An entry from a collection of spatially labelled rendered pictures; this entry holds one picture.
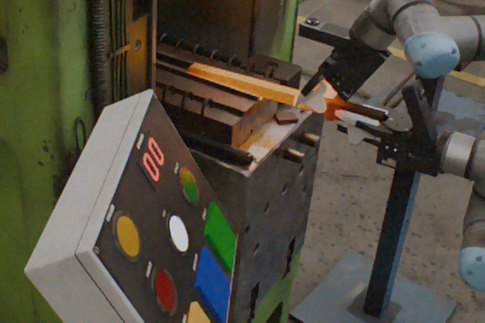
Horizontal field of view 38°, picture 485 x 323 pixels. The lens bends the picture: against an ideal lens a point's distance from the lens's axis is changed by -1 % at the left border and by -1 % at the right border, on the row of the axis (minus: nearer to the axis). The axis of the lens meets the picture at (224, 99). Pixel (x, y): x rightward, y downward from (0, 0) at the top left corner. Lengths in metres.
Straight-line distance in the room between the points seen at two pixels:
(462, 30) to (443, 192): 1.90
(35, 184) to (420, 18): 0.69
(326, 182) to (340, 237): 0.35
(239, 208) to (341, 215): 1.42
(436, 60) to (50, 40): 0.59
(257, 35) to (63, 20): 0.70
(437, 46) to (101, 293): 0.64
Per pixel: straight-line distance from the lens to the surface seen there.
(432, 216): 2.87
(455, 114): 2.00
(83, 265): 0.72
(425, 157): 1.32
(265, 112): 1.45
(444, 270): 2.64
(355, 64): 1.29
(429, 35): 1.13
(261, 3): 1.63
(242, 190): 1.34
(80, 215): 0.77
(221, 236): 1.01
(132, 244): 0.77
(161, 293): 0.81
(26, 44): 1.10
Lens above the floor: 1.67
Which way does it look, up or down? 29 degrees down
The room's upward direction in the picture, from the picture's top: 4 degrees clockwise
